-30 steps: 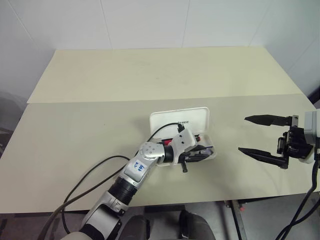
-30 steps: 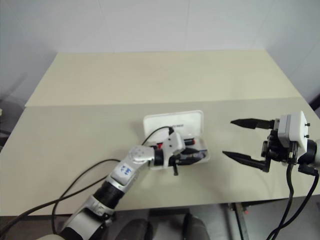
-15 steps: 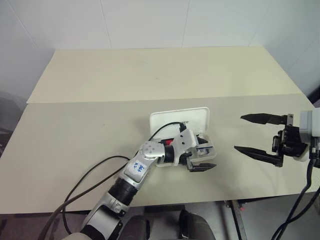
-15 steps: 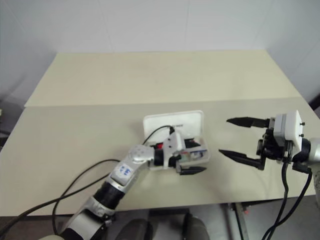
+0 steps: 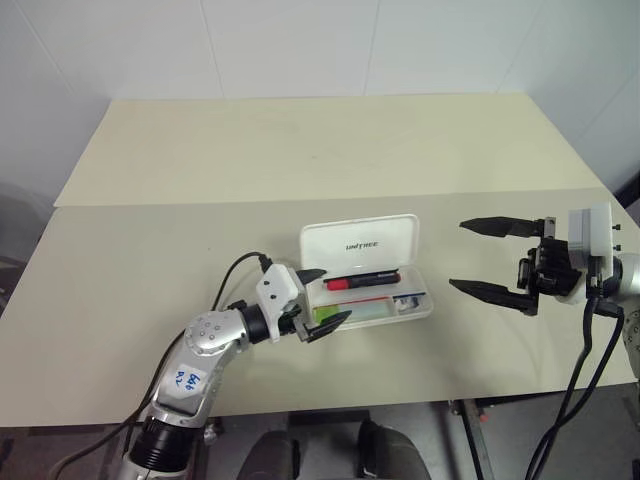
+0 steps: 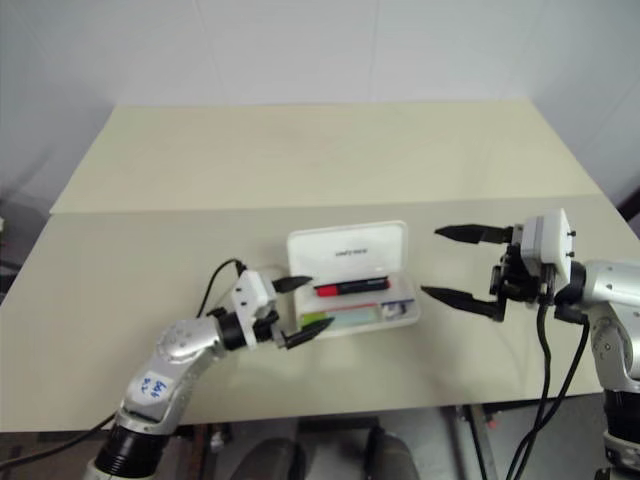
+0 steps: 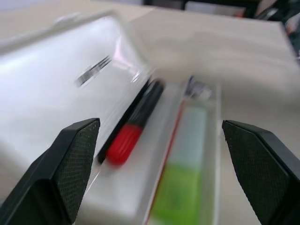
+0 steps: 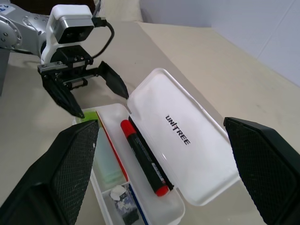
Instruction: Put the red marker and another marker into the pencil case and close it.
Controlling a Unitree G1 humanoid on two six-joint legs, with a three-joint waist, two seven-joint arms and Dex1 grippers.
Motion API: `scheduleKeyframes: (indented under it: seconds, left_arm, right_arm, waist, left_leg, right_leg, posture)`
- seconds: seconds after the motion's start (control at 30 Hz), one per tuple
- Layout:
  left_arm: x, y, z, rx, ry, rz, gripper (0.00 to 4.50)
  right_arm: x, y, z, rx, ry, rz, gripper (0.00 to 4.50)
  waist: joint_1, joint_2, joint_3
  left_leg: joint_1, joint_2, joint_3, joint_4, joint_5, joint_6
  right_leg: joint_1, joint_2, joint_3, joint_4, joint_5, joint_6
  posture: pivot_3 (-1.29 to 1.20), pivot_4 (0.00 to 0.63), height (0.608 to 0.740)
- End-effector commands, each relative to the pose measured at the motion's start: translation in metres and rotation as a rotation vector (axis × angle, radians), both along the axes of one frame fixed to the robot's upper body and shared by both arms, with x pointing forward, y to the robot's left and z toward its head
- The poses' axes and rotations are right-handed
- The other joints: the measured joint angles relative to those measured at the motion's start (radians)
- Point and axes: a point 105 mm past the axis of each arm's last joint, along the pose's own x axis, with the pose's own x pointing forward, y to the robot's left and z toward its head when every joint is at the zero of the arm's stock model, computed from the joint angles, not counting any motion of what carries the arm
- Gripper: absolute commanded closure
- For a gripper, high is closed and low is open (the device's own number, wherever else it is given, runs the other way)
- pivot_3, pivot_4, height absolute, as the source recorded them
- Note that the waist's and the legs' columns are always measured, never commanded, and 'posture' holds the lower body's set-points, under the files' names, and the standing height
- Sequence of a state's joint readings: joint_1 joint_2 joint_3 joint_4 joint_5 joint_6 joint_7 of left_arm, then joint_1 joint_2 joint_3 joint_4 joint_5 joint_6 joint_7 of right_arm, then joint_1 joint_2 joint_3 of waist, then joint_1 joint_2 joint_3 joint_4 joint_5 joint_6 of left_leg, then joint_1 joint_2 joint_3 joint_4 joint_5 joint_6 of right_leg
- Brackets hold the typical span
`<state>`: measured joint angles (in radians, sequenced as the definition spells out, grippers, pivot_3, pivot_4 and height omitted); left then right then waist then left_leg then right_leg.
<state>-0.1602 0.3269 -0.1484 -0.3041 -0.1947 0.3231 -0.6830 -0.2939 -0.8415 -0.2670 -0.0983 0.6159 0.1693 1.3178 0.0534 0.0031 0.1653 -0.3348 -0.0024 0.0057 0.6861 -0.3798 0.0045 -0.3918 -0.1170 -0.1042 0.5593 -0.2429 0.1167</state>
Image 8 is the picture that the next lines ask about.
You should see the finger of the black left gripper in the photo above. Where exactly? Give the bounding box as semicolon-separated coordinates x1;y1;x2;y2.
41;73;85;118
97;61;129;99

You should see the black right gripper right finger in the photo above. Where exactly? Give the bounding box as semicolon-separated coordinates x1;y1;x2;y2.
223;117;300;225

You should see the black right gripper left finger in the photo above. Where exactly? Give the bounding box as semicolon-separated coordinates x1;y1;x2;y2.
0;120;100;225

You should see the small black binder clip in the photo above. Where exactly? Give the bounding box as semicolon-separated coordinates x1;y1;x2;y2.
109;184;139;223

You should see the red and black marker pen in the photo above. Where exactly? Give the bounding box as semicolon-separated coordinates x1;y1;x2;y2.
120;119;174;197

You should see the white plastic Unitree pencil case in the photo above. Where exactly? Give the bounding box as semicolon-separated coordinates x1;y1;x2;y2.
72;67;241;225

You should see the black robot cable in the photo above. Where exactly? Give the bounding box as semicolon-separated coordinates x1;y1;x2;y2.
90;0;115;59

